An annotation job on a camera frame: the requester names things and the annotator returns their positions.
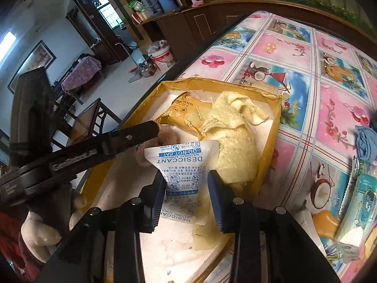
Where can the person's left forearm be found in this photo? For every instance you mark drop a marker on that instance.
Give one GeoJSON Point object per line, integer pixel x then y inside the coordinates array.
{"type": "Point", "coordinates": [11, 241]}

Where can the yellow cardboard box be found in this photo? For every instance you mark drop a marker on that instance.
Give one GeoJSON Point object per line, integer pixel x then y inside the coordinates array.
{"type": "Point", "coordinates": [265, 165]}

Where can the metal kettle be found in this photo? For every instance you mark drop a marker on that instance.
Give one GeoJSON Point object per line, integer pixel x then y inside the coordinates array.
{"type": "Point", "coordinates": [145, 70]}

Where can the white desiccant packet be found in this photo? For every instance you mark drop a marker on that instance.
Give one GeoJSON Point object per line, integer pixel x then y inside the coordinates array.
{"type": "Point", "coordinates": [185, 165]}

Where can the orange cracker packet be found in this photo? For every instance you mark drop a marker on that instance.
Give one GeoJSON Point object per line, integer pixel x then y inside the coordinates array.
{"type": "Point", "coordinates": [179, 115]}

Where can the person's left hand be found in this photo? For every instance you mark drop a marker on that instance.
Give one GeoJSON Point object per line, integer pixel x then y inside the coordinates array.
{"type": "Point", "coordinates": [38, 233]}

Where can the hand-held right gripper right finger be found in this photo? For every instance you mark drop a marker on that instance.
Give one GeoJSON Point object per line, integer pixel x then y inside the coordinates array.
{"type": "Point", "coordinates": [216, 206]}

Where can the translucent water jug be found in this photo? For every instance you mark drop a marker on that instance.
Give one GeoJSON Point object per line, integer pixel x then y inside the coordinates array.
{"type": "Point", "coordinates": [150, 3]}

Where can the teal tissue pack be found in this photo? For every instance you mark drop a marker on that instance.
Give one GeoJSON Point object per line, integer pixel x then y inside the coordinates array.
{"type": "Point", "coordinates": [359, 212]}

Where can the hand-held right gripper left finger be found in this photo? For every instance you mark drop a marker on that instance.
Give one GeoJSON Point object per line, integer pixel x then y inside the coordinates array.
{"type": "Point", "coordinates": [160, 197]}

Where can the pink plush toy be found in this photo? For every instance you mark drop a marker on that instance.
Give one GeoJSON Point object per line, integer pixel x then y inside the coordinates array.
{"type": "Point", "coordinates": [169, 135]}

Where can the table with purple cloth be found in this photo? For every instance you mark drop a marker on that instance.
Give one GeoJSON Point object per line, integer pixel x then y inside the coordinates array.
{"type": "Point", "coordinates": [82, 70]}

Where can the blue cloth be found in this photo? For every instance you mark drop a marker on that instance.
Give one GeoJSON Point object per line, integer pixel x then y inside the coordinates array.
{"type": "Point", "coordinates": [365, 144]}

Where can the framed wall picture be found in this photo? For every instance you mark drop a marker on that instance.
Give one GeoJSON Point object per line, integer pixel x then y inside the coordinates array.
{"type": "Point", "coordinates": [32, 64]}

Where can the printed colourful tablecloth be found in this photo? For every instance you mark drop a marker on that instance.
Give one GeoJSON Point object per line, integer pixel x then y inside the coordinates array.
{"type": "Point", "coordinates": [332, 100]}

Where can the yellow towel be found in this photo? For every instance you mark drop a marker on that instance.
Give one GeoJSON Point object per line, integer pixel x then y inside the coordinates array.
{"type": "Point", "coordinates": [235, 141]}

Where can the wooden chair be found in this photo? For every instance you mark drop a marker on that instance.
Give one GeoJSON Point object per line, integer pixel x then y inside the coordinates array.
{"type": "Point", "coordinates": [97, 115]}

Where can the white plastic bucket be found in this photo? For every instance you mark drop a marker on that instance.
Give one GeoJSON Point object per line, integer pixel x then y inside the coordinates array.
{"type": "Point", "coordinates": [163, 59]}

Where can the green packet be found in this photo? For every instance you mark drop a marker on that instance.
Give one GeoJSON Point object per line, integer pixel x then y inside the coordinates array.
{"type": "Point", "coordinates": [136, 6]}

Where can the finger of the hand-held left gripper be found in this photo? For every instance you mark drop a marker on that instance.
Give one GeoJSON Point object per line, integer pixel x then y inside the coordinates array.
{"type": "Point", "coordinates": [117, 141]}

